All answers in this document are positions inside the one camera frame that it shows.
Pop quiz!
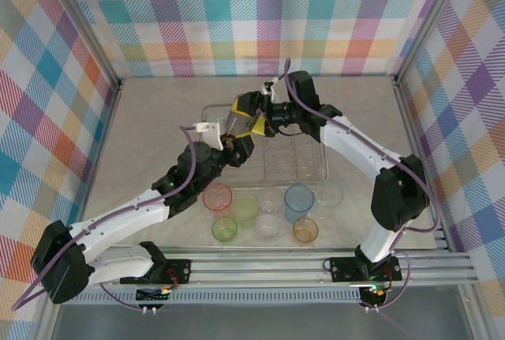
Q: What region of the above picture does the red translucent cup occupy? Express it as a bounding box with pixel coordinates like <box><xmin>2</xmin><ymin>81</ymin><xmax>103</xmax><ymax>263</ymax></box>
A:
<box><xmin>202</xmin><ymin>182</ymin><xmax>233</xmax><ymax>213</ymax></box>

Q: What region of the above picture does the frosted white cup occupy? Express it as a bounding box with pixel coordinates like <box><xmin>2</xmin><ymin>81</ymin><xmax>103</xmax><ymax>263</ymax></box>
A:
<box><xmin>254</xmin><ymin>213</ymin><xmax>282</xmax><ymax>239</ymax></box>

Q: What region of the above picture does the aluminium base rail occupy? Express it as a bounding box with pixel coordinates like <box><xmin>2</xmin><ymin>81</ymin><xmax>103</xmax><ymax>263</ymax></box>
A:
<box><xmin>42</xmin><ymin>245</ymin><xmax>481</xmax><ymax>290</ymax></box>

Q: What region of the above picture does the black cable loop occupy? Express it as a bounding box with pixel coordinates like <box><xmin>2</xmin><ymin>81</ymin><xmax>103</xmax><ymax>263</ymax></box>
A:
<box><xmin>323</xmin><ymin>252</ymin><xmax>358</xmax><ymax>275</ymax></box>

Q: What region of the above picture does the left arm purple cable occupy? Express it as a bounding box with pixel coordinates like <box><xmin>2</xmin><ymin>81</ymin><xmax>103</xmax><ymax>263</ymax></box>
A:
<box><xmin>10</xmin><ymin>124</ymin><xmax>199</xmax><ymax>312</ymax></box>

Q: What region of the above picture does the wide clear cup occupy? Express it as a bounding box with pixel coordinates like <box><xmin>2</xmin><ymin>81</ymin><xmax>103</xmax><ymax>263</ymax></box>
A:
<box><xmin>315</xmin><ymin>184</ymin><xmax>344</xmax><ymax>209</ymax></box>

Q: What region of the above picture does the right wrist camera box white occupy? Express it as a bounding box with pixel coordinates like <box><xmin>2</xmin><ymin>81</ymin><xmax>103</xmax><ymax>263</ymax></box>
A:
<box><xmin>260</xmin><ymin>78</ymin><xmax>280</xmax><ymax>99</ymax></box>

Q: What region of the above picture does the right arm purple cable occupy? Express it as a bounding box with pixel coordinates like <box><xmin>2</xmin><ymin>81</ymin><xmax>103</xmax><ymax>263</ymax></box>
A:
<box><xmin>275</xmin><ymin>58</ymin><xmax>441</xmax><ymax>312</ymax></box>

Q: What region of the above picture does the aluminium side rail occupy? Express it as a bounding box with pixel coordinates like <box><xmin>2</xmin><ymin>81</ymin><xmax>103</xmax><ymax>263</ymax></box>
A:
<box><xmin>392</xmin><ymin>77</ymin><xmax>453</xmax><ymax>252</ymax></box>
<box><xmin>74</xmin><ymin>79</ymin><xmax>124</xmax><ymax>222</ymax></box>

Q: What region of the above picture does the tall blue translucent cup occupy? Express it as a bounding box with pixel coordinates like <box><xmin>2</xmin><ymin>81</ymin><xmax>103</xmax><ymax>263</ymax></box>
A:
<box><xmin>283</xmin><ymin>184</ymin><xmax>316</xmax><ymax>223</ymax></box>

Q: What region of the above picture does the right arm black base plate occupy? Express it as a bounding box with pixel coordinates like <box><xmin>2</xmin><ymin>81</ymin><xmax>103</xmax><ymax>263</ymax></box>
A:
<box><xmin>329</xmin><ymin>256</ymin><xmax>403</xmax><ymax>282</ymax></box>

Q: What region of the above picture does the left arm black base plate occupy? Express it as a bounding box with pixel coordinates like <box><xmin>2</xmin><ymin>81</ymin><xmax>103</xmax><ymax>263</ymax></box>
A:
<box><xmin>119</xmin><ymin>259</ymin><xmax>193</xmax><ymax>286</ymax></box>

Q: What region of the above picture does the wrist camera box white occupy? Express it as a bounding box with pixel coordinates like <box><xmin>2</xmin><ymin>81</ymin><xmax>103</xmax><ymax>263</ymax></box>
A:
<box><xmin>192</xmin><ymin>118</ymin><xmax>223</xmax><ymax>151</ymax></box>
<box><xmin>260</xmin><ymin>78</ymin><xmax>280</xmax><ymax>99</ymax></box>

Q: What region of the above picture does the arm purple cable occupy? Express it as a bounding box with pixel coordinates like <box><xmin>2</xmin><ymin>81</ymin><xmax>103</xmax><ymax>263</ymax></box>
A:
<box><xmin>10</xmin><ymin>124</ymin><xmax>199</xmax><ymax>312</ymax></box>
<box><xmin>275</xmin><ymin>58</ymin><xmax>441</xmax><ymax>312</ymax></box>

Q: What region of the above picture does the clear plastic dish rack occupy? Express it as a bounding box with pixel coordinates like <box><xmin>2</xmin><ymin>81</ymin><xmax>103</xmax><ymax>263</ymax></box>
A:
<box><xmin>200</xmin><ymin>103</ymin><xmax>331</xmax><ymax>192</ymax></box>

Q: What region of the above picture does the aluminium frame post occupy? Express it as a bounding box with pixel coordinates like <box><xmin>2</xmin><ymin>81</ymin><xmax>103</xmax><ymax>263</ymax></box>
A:
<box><xmin>392</xmin><ymin>0</ymin><xmax>474</xmax><ymax>88</ymax></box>
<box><xmin>41</xmin><ymin>0</ymin><xmax>123</xmax><ymax>91</ymax></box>

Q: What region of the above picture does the bright green translucent cup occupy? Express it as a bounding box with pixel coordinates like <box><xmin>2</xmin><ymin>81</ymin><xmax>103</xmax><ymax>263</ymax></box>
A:
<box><xmin>211</xmin><ymin>215</ymin><xmax>239</xmax><ymax>242</ymax></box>

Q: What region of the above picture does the small circuit board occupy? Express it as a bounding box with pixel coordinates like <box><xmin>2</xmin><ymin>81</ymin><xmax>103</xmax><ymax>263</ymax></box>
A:
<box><xmin>359</xmin><ymin>284</ymin><xmax>391</xmax><ymax>312</ymax></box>
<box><xmin>135</xmin><ymin>286</ymin><xmax>174</xmax><ymax>314</ymax></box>

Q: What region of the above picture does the orange translucent cup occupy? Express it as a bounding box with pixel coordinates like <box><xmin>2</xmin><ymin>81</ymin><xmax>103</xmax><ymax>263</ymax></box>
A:
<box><xmin>291</xmin><ymin>216</ymin><xmax>320</xmax><ymax>243</ymax></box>

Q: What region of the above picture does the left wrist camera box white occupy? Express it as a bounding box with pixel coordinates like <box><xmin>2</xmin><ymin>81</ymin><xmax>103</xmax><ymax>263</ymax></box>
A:
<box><xmin>192</xmin><ymin>118</ymin><xmax>223</xmax><ymax>151</ymax></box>

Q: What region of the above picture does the pale green frosted cup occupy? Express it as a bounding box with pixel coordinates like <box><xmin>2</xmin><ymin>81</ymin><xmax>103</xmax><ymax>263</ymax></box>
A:
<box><xmin>231</xmin><ymin>193</ymin><xmax>260</xmax><ymax>222</ymax></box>

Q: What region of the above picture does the slotted grey cable duct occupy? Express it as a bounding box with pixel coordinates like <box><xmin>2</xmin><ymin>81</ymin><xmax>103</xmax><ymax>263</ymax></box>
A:
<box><xmin>62</xmin><ymin>288</ymin><xmax>364</xmax><ymax>305</ymax></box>

